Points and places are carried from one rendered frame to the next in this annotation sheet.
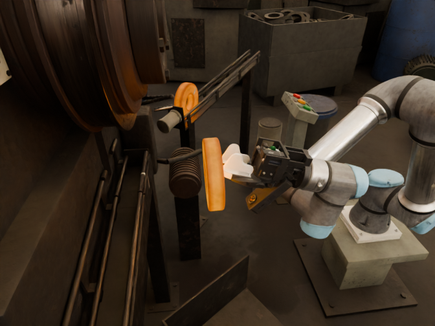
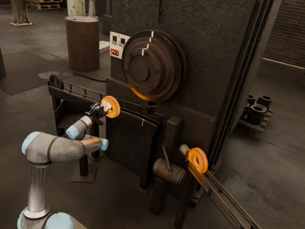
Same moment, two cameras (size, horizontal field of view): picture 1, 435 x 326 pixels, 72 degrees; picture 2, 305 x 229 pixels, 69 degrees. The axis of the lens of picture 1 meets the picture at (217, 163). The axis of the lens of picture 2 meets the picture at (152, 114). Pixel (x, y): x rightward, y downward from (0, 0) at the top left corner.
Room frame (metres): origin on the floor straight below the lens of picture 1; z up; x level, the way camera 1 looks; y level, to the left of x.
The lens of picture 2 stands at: (1.55, -0.88, 1.61)
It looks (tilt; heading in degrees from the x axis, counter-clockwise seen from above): 31 degrees down; 126
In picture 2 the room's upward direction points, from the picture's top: 7 degrees clockwise
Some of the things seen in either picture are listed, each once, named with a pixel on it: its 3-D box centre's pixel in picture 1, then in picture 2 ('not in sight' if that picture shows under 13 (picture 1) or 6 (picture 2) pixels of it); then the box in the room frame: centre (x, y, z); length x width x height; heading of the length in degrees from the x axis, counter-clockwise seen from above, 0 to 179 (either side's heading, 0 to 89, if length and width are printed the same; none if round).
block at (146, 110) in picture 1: (138, 141); (172, 133); (0.90, 0.27, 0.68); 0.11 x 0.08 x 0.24; 96
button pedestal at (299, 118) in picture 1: (292, 151); not in sight; (1.42, -0.42, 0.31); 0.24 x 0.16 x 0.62; 6
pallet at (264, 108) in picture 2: not in sight; (229, 99); (0.65, 2.21, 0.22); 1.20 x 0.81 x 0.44; 4
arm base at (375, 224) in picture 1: (371, 211); not in sight; (0.87, -0.61, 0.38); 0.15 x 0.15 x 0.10
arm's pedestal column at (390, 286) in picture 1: (355, 252); not in sight; (0.87, -0.61, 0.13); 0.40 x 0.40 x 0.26; 7
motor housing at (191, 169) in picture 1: (187, 207); (165, 191); (1.01, 0.14, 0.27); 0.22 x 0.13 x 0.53; 6
